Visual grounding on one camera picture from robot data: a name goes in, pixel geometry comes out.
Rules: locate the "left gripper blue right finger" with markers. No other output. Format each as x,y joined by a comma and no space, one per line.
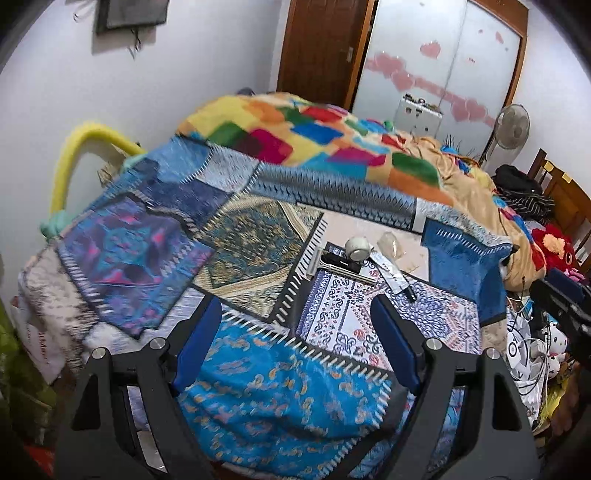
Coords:
402,342

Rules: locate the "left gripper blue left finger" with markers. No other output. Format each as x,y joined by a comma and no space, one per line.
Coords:
191,340

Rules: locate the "black pen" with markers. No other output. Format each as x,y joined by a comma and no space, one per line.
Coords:
399,281

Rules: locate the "silver metal razor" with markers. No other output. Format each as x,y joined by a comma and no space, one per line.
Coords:
324,260

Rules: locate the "white hello kitty plush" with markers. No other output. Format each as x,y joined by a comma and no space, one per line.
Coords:
557,348

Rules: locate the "red plush toy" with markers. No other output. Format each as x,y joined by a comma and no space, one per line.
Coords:
557,249

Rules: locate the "white paper strip packet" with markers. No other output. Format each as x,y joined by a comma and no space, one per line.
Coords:
390,272

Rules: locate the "blue patchwork bed sheet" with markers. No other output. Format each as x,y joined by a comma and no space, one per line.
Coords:
192,218

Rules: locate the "brown wooden chair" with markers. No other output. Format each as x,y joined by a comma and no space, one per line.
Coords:
572,205

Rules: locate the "clear crumpled plastic wrapper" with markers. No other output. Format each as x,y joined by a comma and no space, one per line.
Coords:
390,246

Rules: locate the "white tape roll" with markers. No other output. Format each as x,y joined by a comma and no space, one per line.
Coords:
358,249

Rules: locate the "black striped clothing pile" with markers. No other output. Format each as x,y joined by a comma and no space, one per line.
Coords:
523,194

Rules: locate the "white HotMax bag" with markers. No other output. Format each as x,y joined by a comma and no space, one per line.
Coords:
39,344

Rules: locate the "white standing fan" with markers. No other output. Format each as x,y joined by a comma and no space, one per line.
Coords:
510,132

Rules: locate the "white box with stickers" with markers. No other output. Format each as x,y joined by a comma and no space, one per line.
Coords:
417,117

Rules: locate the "colourful checkered blanket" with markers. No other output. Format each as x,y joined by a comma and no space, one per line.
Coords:
284,129

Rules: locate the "white wardrobe with pink hearts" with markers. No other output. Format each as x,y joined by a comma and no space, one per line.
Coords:
463,56

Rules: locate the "brown wooden door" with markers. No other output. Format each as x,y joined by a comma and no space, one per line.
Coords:
324,44

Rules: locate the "black wall-mounted box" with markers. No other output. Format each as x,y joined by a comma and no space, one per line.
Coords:
114,15

